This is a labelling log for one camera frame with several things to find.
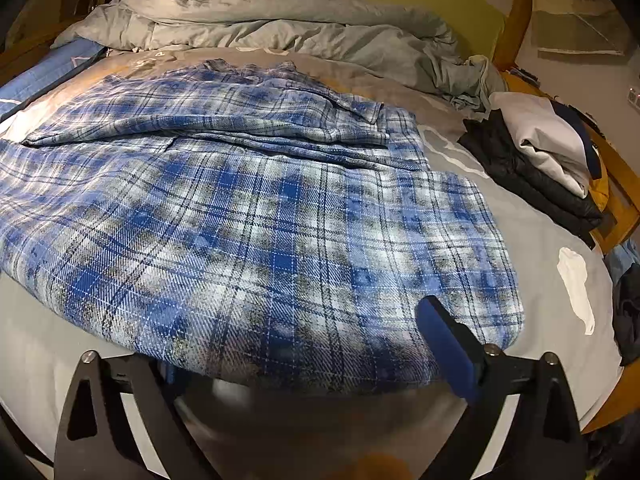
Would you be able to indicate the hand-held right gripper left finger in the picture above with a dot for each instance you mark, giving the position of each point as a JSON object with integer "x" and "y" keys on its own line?
{"x": 145, "y": 390}

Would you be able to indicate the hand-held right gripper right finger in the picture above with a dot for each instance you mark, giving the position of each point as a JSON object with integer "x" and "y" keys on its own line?
{"x": 447, "y": 345}

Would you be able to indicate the blue plaid flannel shirt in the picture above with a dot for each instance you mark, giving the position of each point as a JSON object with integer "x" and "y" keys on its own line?
{"x": 240, "y": 240}

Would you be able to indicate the dark cloth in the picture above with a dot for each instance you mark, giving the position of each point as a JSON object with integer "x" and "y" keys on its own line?
{"x": 627, "y": 310}

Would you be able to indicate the black puffer jacket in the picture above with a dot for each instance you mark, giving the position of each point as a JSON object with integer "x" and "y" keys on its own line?
{"x": 530, "y": 180}

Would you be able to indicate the yellow cloth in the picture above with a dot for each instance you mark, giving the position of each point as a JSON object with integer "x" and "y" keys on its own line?
{"x": 598, "y": 192}

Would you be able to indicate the white and navy folded garment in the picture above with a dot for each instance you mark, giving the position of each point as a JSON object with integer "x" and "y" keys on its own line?
{"x": 540, "y": 130}

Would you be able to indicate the blue quilted mat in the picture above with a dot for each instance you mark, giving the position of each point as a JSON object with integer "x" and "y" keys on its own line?
{"x": 45, "y": 80}

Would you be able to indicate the grey crumpled duvet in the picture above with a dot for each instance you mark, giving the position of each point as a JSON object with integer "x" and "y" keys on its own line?
{"x": 310, "y": 25}

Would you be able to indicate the white wall socket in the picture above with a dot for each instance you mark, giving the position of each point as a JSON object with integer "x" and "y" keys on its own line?
{"x": 635, "y": 96}

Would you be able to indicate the wooden bed frame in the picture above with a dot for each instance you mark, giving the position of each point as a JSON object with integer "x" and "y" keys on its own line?
{"x": 517, "y": 20}

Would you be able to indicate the grey wall panel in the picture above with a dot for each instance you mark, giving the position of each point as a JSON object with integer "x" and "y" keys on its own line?
{"x": 580, "y": 20}

